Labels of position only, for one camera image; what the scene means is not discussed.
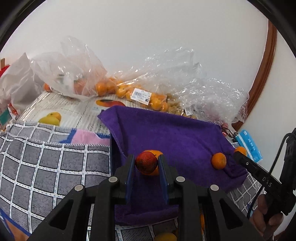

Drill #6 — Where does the red apple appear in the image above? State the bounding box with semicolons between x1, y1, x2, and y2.
135;151;158;175

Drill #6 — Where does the person's right hand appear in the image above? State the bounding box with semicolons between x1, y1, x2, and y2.
249;194;283;240

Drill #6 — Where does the orange at towel edge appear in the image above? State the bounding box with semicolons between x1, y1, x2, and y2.
234;146;247;156

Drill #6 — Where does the blue tissue packet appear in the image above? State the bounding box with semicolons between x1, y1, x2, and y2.
235;130;262;163

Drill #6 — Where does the orange on purple towel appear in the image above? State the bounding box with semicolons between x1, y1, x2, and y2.
211;153;227;170

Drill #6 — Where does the orange behind apple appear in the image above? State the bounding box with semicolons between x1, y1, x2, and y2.
146;150;163;176

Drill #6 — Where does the yellow fruit at bottom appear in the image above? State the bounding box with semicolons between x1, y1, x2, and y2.
154;232;177;241

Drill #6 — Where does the purple towel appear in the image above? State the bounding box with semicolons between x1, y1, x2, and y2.
98;106;247;225

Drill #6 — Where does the grey checkered cloth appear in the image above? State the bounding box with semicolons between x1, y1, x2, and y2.
1;121;260;240

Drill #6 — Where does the clear bag of mandarins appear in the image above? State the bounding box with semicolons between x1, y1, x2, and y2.
95;69;183;115

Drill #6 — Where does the crumpled clear plastic bag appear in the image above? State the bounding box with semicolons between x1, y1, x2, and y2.
143;47;249;125

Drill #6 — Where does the clear bag left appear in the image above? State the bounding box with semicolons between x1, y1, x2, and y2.
31;36;107;101

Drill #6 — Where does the white plastic bag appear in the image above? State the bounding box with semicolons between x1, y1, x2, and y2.
1;53;44;115

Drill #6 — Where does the brown wooden frame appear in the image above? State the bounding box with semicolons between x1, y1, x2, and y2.
244;21;278;121

